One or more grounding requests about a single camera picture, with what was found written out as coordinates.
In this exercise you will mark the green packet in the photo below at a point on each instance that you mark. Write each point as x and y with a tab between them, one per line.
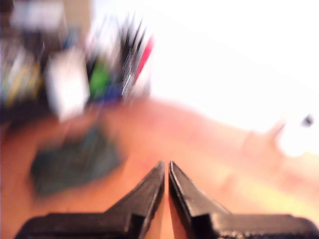
99	77

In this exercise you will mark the red chopstick packet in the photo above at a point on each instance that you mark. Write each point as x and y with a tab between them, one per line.
145	54

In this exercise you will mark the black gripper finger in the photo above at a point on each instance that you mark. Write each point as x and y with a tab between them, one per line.
189	201
149	199

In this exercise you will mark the blue box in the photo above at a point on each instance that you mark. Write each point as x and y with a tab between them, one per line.
112	93

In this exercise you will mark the dark olive underwear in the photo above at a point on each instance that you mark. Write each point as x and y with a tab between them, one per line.
74	161

